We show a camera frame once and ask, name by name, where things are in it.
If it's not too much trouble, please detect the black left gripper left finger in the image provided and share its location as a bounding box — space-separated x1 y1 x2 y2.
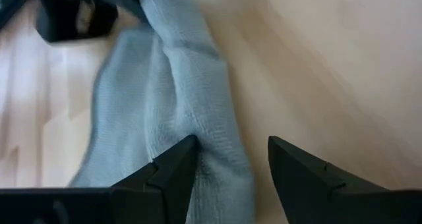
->
111 134 201 224

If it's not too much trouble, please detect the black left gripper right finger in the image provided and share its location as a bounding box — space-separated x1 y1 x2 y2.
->
267 135 390 224

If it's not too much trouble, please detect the grey microfiber towel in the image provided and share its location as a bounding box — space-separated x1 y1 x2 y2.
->
67 0 257 224

